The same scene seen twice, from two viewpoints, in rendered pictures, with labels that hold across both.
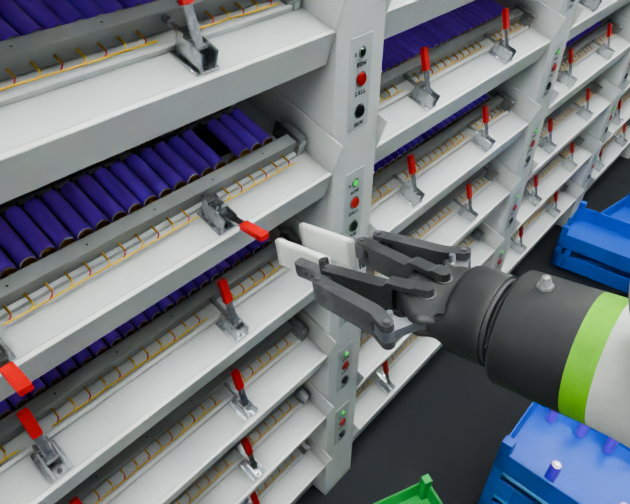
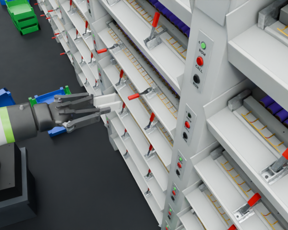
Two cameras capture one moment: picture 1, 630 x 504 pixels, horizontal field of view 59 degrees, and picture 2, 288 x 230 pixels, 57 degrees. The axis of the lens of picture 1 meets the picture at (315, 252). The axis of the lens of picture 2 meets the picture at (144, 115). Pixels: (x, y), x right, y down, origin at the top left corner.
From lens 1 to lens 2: 0.88 m
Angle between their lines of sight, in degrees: 72
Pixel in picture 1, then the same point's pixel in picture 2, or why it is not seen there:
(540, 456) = not seen: outside the picture
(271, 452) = (153, 185)
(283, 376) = (159, 173)
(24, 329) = (122, 54)
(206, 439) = (141, 143)
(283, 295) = (162, 149)
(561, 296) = (15, 108)
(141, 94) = (136, 33)
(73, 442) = (124, 89)
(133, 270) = (135, 73)
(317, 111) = not seen: hidden behind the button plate
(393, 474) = not seen: outside the picture
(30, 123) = (125, 16)
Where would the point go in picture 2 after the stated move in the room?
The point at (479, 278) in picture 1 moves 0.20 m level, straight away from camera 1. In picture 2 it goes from (42, 105) to (93, 150)
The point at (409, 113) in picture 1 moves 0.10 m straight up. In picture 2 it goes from (227, 197) to (238, 177)
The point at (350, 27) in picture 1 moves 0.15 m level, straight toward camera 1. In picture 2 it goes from (186, 98) to (126, 80)
